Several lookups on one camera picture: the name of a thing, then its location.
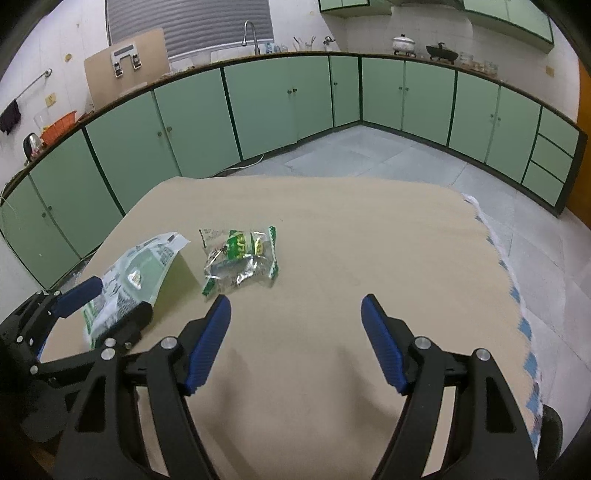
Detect metal electric kettle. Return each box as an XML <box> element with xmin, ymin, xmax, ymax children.
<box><xmin>23</xmin><ymin>132</ymin><xmax>43</xmax><ymax>163</ymax></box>

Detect metal towel rail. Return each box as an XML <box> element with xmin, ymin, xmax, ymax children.
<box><xmin>11</xmin><ymin>68</ymin><xmax>53</xmax><ymax>104</ymax></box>

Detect green and white plastic bag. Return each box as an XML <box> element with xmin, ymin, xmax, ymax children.
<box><xmin>82</xmin><ymin>232</ymin><xmax>191</xmax><ymax>349</ymax></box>

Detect metal kitchen faucet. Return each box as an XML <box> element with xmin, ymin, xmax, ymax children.
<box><xmin>241</xmin><ymin>20</ymin><xmax>260</xmax><ymax>55</ymax></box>

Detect orange plastic basket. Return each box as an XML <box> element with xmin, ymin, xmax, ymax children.
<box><xmin>41</xmin><ymin>112</ymin><xmax>78</xmax><ymax>145</ymax></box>

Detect cluster of glass jars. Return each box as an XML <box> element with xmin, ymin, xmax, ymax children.
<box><xmin>458</xmin><ymin>52</ymin><xmax>499</xmax><ymax>75</ymax></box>

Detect wooden board with metal bracket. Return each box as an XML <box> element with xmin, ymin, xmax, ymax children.
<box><xmin>84</xmin><ymin>28</ymin><xmax>169</xmax><ymax>108</ymax></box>

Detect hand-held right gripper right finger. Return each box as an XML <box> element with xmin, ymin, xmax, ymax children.
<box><xmin>360</xmin><ymin>293</ymin><xmax>541</xmax><ymax>480</ymax></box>

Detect grey window blind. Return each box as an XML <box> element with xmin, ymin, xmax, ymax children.
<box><xmin>105</xmin><ymin>0</ymin><xmax>273</xmax><ymax>61</ymax></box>

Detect green wall cabinet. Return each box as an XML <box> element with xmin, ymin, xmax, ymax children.
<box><xmin>318</xmin><ymin>0</ymin><xmax>393</xmax><ymax>14</ymax></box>
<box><xmin>462</xmin><ymin>0</ymin><xmax>554</xmax><ymax>44</ymax></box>

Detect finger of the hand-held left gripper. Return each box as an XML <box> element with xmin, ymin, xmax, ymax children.
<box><xmin>0</xmin><ymin>276</ymin><xmax>103</xmax><ymax>365</ymax></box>
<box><xmin>90</xmin><ymin>301</ymin><xmax>154</xmax><ymax>352</ymax></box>

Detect black wok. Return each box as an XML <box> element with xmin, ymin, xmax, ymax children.
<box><xmin>426</xmin><ymin>42</ymin><xmax>460</xmax><ymax>63</ymax></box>

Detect dark hanging cloth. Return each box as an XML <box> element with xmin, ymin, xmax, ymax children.
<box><xmin>0</xmin><ymin>98</ymin><xmax>21</xmax><ymax>136</ymax></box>

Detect black trash bin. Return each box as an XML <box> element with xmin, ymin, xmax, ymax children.
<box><xmin>538</xmin><ymin>404</ymin><xmax>565</xmax><ymax>467</ymax></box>

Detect green kitchen base cabinets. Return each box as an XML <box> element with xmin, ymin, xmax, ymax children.
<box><xmin>0</xmin><ymin>52</ymin><xmax>580</xmax><ymax>289</ymax></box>

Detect green and clear wrapper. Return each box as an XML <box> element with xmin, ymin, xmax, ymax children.
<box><xmin>198</xmin><ymin>224</ymin><xmax>281</xmax><ymax>296</ymax></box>

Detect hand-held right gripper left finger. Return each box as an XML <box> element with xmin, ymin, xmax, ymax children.
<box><xmin>53</xmin><ymin>294</ymin><xmax>232</xmax><ymax>480</ymax></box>

